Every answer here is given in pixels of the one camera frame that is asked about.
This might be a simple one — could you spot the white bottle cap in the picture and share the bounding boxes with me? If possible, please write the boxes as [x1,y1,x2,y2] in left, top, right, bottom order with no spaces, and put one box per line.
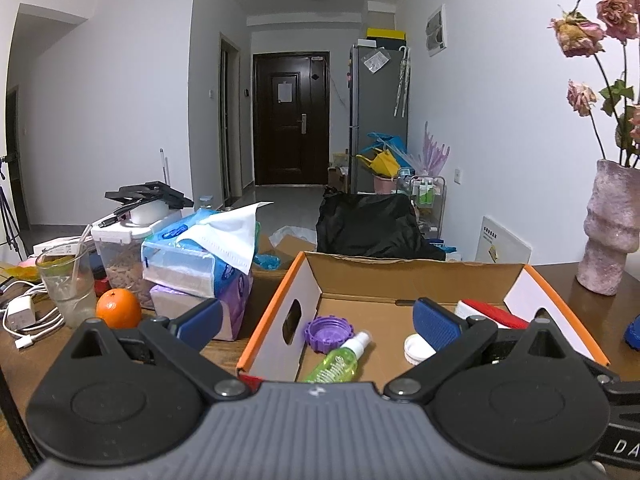
[404,334,438,365]

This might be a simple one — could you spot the pink textured vase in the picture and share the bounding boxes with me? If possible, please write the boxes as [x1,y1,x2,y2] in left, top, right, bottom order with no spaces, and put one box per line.
[576,159,640,296]

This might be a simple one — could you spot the metal trolley cart with bottles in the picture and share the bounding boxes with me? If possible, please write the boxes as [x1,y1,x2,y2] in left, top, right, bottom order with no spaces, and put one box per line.
[397,169,447,241]

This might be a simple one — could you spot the orange fruit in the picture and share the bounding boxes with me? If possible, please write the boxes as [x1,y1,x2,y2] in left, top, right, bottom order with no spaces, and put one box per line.
[96,289,142,330]

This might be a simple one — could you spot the black folded stand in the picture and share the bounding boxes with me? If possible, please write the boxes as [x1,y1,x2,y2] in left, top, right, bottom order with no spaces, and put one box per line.
[104,181,195,217]

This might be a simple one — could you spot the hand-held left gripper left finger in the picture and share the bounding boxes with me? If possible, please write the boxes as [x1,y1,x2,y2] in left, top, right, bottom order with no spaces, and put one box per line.
[65,298,252,403]

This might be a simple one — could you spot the white charger with cable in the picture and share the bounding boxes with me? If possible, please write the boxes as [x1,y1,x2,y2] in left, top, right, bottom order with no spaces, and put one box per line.
[0,280,66,351]

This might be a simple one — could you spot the small open cardboard box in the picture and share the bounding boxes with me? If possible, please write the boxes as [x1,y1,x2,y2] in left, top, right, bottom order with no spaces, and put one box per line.
[255,232,318,271]

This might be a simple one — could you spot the white flat box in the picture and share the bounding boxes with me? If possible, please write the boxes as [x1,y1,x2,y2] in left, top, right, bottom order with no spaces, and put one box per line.
[32,237,93,257]

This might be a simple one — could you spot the blue tissue pack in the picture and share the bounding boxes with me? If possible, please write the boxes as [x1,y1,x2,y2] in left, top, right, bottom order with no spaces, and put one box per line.
[141,201,275,297]

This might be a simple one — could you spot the black garbage bag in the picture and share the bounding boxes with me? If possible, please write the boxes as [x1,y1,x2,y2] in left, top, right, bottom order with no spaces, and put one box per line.
[316,186,447,262]

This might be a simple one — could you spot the clear plastic bag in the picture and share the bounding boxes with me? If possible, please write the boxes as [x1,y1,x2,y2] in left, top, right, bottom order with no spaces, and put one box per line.
[362,50,391,73]

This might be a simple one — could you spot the purple bottle cap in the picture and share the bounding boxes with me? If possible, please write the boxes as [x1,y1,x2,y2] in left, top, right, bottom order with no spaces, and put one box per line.
[303,316,355,353]

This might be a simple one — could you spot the clear food container white lid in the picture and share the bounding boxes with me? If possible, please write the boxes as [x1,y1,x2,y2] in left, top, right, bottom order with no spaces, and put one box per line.
[91,216,183,310]

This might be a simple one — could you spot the side door frame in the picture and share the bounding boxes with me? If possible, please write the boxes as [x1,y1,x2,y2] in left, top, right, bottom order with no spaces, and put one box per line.
[220,32,242,206]

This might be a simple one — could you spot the cardboard box with orange edge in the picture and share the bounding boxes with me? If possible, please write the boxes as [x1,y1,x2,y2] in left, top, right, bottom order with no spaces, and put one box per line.
[236,251,611,385]

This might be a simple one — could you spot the bunch of dried pink roses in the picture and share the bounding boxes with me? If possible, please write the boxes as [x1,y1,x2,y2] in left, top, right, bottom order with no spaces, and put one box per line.
[547,0,640,168]

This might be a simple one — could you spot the dark brown door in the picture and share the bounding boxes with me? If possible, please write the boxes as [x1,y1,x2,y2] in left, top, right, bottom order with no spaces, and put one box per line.
[252,51,331,187]

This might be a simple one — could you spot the black tripod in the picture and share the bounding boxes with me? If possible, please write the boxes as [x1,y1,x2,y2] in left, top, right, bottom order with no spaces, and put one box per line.
[0,155,26,261]

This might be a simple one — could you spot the white plastic bag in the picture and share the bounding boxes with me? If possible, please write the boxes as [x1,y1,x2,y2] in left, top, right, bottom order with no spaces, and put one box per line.
[270,226,317,251]

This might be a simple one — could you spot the green spray bottle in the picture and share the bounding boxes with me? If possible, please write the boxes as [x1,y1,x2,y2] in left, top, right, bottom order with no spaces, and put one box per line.
[302,330,373,385]

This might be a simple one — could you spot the drinking glass with straw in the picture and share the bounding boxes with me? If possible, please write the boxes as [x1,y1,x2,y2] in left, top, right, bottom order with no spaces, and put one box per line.
[35,225,97,328]

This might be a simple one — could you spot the white round tub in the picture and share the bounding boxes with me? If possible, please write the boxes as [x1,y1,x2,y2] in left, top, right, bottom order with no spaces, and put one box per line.
[130,200,168,225]

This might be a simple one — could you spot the yellow plastic item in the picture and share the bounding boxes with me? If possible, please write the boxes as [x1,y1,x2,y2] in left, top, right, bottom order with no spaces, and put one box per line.
[357,150,398,177]

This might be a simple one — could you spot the red and white lint brush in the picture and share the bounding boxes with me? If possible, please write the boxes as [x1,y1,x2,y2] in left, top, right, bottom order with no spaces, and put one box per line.
[454,299,531,331]

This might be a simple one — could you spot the clear folded umbrella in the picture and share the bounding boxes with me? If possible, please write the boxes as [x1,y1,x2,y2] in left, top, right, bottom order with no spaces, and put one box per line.
[393,46,413,118]

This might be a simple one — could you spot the purple wing decoration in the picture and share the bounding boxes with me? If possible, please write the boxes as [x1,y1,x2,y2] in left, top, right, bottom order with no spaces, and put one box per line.
[422,121,451,176]

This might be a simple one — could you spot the white wall panel box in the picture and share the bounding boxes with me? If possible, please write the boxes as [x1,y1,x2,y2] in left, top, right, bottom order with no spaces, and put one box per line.
[426,5,447,57]

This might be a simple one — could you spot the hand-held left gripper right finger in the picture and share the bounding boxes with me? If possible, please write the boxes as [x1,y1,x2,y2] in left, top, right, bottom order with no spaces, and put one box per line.
[382,297,621,403]

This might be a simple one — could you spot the white flat panel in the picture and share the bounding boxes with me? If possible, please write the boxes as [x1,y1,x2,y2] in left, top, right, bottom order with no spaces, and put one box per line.
[475,215,532,266]

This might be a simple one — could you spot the purple tissue pack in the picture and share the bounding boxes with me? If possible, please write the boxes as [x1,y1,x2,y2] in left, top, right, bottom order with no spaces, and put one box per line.
[150,275,253,342]

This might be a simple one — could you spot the grey refrigerator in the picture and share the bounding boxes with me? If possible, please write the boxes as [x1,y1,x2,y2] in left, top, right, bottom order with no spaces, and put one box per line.
[348,43,408,195]

